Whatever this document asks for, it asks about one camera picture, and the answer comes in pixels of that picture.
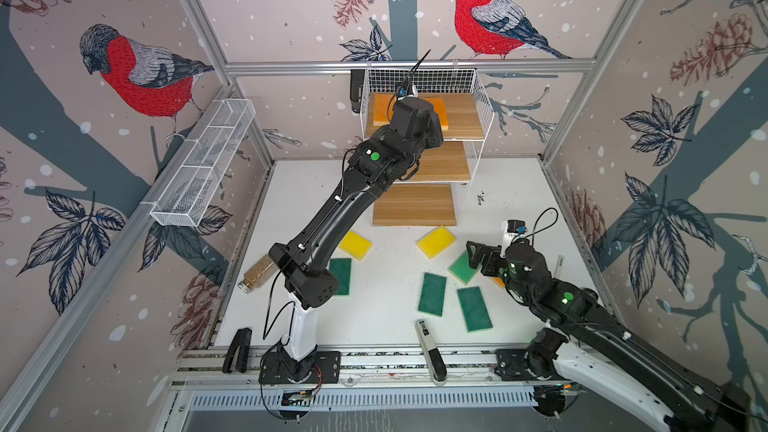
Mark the glass spice jar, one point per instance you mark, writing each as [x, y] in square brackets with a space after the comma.
[258, 274]

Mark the yellow sponge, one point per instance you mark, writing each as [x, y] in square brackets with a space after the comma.
[355, 245]
[435, 242]

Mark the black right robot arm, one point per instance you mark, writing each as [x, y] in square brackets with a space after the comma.
[583, 342]

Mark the light green sponge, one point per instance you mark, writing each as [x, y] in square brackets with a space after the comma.
[462, 270]

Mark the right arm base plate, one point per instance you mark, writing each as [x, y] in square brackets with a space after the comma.
[512, 365]

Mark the dark green sponge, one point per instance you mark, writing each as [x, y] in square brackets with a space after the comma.
[474, 309]
[340, 268]
[432, 296]

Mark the yellow sponge right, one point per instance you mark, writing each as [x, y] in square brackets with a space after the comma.
[435, 242]

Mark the clear tube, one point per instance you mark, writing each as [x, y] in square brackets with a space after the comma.
[559, 267]

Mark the white black handheld scanner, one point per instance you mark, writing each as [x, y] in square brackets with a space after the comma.
[434, 360]

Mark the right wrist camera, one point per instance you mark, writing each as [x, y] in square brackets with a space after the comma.
[513, 230]

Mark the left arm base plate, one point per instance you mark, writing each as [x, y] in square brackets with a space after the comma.
[279, 368]

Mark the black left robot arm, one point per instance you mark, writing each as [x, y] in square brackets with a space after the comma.
[391, 154]

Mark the black stapler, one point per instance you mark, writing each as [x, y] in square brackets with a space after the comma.
[237, 356]

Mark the yellow sponge left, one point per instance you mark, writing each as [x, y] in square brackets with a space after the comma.
[355, 245]

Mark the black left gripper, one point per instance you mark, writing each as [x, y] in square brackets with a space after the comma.
[433, 131]

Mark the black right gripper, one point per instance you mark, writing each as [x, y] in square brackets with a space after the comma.
[490, 256]

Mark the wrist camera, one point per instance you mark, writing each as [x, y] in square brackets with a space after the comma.
[404, 91]
[513, 230]

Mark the white wire wooden shelf unit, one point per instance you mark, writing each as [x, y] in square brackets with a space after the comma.
[433, 190]

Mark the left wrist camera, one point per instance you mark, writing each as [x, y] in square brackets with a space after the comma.
[404, 91]

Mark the white wire wall basket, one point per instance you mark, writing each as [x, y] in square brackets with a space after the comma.
[192, 188]

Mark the orange sponge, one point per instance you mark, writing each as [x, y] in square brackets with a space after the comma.
[382, 108]
[439, 106]
[498, 282]

